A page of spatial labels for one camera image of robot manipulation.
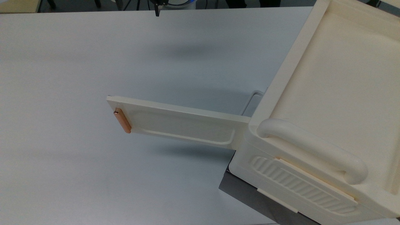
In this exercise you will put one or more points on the light wooden table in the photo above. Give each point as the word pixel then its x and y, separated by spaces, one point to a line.
pixel 18 5

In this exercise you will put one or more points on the black Franka gripper body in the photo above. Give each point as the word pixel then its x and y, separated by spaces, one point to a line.
pixel 157 2

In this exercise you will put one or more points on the cream plastic cabinet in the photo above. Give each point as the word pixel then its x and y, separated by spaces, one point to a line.
pixel 331 103

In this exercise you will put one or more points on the cream cabinet door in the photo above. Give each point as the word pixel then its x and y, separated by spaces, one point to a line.
pixel 175 120

